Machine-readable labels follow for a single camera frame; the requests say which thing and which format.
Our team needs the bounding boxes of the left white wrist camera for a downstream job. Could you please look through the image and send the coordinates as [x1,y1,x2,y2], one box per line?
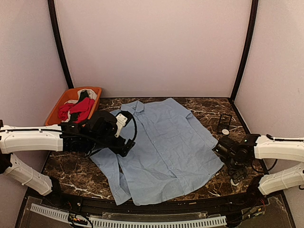
[115,114,128,138]

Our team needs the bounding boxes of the orange plastic basket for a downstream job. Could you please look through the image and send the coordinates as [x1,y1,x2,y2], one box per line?
[45,87,102,126]

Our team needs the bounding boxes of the light blue shirt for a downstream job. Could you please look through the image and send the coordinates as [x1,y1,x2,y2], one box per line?
[91,98,223,206]

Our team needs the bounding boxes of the black left frame pole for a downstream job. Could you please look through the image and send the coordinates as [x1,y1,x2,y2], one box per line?
[47,0,74,89]

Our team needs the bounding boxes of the red cloth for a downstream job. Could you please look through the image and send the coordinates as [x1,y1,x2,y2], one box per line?
[57,97,95,123]

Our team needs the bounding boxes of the dark green cloth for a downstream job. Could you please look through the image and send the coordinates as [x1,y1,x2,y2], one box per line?
[78,90,90,103]

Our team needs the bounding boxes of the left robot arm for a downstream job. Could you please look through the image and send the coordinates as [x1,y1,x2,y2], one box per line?
[0,111,135,207]

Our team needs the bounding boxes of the white perforated cable tray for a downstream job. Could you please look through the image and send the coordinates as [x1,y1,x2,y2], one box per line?
[30,203,228,228]

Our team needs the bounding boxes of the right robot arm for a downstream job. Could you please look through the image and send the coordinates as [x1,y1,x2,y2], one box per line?
[213,134,304,206]

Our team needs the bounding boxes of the white cloth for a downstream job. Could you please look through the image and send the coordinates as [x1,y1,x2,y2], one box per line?
[77,89,97,100]

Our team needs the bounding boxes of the black right frame pole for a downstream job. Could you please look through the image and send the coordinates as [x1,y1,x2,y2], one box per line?
[230,0,259,103]

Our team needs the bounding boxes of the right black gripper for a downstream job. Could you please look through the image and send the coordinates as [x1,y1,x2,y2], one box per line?
[220,155,248,183]

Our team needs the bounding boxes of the black brooch holder stand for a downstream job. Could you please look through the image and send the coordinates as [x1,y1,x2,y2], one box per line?
[217,114,232,135]

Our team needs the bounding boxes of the black frame pole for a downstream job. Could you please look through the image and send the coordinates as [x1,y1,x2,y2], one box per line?
[230,0,259,103]
[47,0,74,89]

